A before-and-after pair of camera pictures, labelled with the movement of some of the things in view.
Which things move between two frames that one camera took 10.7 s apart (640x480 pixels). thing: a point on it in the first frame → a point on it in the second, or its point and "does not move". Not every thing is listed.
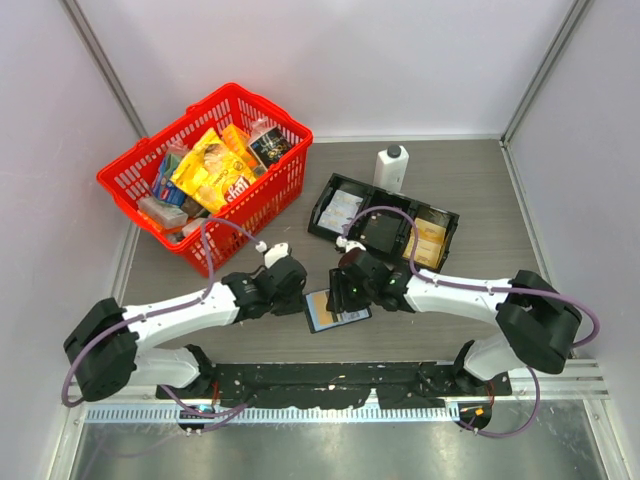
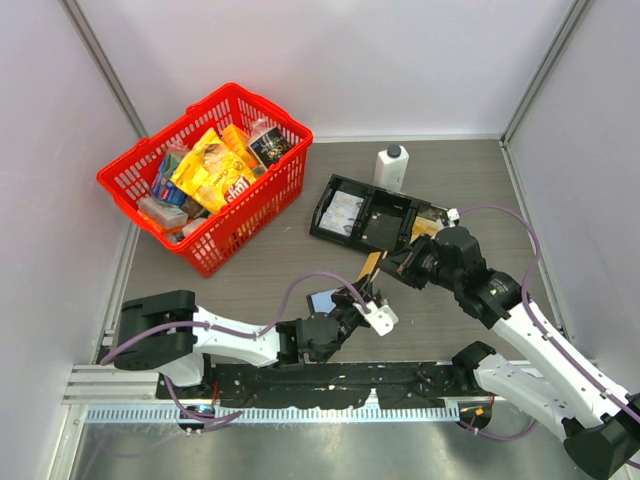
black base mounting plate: (334, 384) does not move
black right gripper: (338, 300) → (403, 264)
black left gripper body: (288, 304) → (346, 315)
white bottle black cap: (391, 168) does not move
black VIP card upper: (381, 232) does not move
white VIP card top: (346, 200) does not move
